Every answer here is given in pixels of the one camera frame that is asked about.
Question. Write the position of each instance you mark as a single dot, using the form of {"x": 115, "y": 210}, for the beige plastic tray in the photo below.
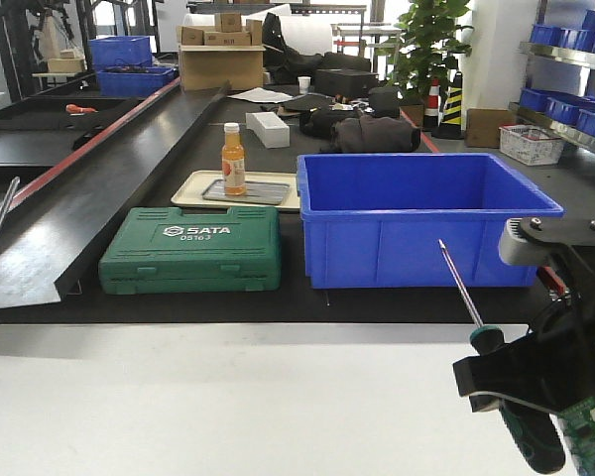
{"x": 189, "y": 194}

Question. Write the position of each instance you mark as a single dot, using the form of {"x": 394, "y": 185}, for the green SATA tool case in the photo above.
{"x": 163, "y": 250}

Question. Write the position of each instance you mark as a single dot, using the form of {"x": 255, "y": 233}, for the large cardboard box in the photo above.
{"x": 204, "y": 67}

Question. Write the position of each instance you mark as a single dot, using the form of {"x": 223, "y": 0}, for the stainless steel shelf rack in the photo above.
{"x": 559, "y": 87}

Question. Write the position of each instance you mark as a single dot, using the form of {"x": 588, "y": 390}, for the small grey metal tray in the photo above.
{"x": 257, "y": 192}

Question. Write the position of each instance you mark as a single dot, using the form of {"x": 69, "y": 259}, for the orange tool on conveyor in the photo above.
{"x": 74, "y": 109}

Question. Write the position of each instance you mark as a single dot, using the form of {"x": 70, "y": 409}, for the green potted plant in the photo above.
{"x": 427, "y": 46}

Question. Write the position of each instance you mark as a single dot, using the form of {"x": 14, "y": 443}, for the blue bin on conveyor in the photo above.
{"x": 134, "y": 84}

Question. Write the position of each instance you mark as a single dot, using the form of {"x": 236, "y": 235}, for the red conveyor end bracket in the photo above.
{"x": 549, "y": 278}

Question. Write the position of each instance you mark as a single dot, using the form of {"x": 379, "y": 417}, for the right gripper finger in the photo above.
{"x": 522, "y": 372}
{"x": 566, "y": 245}

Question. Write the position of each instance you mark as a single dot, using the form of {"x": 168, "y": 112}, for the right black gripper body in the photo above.
{"x": 570, "y": 333}

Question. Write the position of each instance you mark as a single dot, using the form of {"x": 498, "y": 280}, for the white paper cup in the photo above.
{"x": 303, "y": 84}

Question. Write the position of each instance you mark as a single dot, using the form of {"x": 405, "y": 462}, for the large blue plastic bin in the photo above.
{"x": 377, "y": 220}

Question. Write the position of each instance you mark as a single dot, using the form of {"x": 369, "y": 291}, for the brown cardboard sheet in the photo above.
{"x": 483, "y": 127}

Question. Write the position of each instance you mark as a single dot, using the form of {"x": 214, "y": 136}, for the red white traffic cone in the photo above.
{"x": 431, "y": 110}

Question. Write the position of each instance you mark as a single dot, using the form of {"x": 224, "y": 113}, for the white wire basket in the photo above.
{"x": 530, "y": 145}

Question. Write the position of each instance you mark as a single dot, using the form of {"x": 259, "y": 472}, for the black yellow traffic cone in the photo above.
{"x": 450, "y": 126}

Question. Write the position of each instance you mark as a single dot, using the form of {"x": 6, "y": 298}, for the white rectangular box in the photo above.
{"x": 271, "y": 130}

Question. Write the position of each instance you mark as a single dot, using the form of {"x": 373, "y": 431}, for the orange juice bottle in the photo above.
{"x": 233, "y": 160}

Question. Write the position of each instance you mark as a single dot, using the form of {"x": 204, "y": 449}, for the dark grey folded cloth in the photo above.
{"x": 370, "y": 135}

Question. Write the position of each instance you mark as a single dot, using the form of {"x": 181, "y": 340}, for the black equipment case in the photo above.
{"x": 349, "y": 83}

